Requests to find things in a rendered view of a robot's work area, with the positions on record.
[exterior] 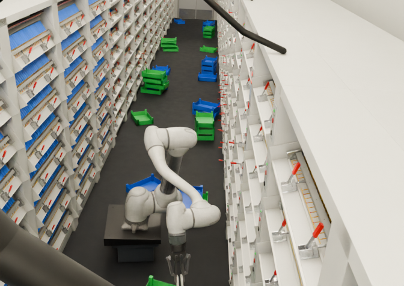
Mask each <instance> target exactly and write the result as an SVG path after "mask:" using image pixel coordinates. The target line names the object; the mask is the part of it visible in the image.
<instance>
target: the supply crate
mask: <svg viewBox="0 0 404 286"><path fill-rule="evenodd" d="M148 280H149V281H148V283H147V285H146V286H176V285H173V284H169V283H166V282H162V281H158V280H155V279H153V276H152V275H150V276H149V278H148Z"/></svg>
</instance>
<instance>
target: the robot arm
mask: <svg viewBox="0 0 404 286"><path fill-rule="evenodd" d="M196 143H197V134H196V132H195V131H194V130H192V129H190V128H187V127H170V128H166V129H159V128H158V127H156V126H148V127H147V128H146V130H145V134H144V144H145V149H146V150H147V152H148V155H149V157H150V158H151V161H152V162H153V164H154V166H155V168H156V170H157V171H158V173H160V175H161V176H162V180H161V184H159V185H158V186H157V188H156V189H155V190H154V191H152V192H149V191H148V190H147V189H145V188H144V187H134V188H132V189H131V190H130V191H129V193H128V194H127V197H126V202H125V213H124V215H125V217H124V222H123V225H122V226H121V229H123V230H132V233H136V231H137V230H142V231H148V226H147V225H148V219H149V217H150V215H151V214H153V213H165V212H166V213H167V216H166V221H167V228H168V237H169V243H170V245H171V253H170V255H169V256H168V257H166V259H167V261H168V265H169V269H170V274H171V276H174V282H175V283H176V286H179V277H178V275H177V262H178V261H179V262H180V266H181V271H182V274H181V275H180V279H181V286H183V282H185V275H186V274H188V269H189V260H190V258H191V255H190V254H187V253H186V251H185V242H186V230H187V229H190V228H202V227H208V226H211V225H213V224H215V223H217V221H219V219H220V217H221V212H220V210H219V208H218V207H217V206H215V205H210V204H209V203H208V202H207V201H206V200H203V199H202V197H201V195H200V194H199V193H198V191H197V190H196V189H195V188H193V187H192V186H191V185H190V184H189V183H187V182H186V181H184V179H182V178H181V177H179V176H178V174H179V169H180V165H181V162H182V158H183V155H185V154H186V152H187V151H188V150H189V149H190V148H193V147H194V146H195V145H196ZM165 150H167V158H166V161H165ZM176 187H177V188H178V189H180V190H181V191H182V192H184V193H185V194H187V196H189V197H190V199H191V201H192V205H191V206H190V208H186V207H185V205H184V203H182V202H183V197H182V194H181V192H180V191H179V190H177V188H176ZM185 256H186V267H185V271H184V266H183V259H184V257H185ZM171 258H172V259H173V260H174V272H173V270H172V267H171V262H170V260H171Z"/></svg>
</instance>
